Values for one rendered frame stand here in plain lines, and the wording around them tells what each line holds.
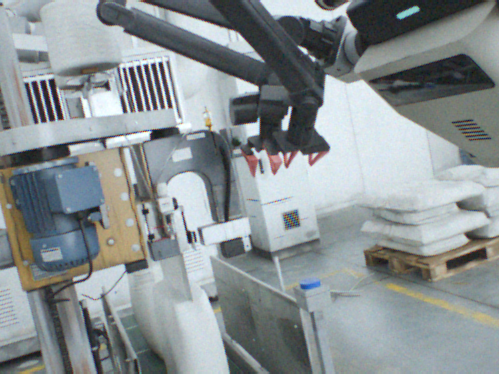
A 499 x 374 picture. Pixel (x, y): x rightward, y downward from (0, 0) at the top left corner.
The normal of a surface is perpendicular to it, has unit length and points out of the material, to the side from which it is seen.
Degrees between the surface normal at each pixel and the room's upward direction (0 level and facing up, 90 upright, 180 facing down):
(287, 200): 90
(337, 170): 90
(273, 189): 90
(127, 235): 90
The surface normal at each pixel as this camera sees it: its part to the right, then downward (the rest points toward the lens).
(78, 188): 0.70, -0.07
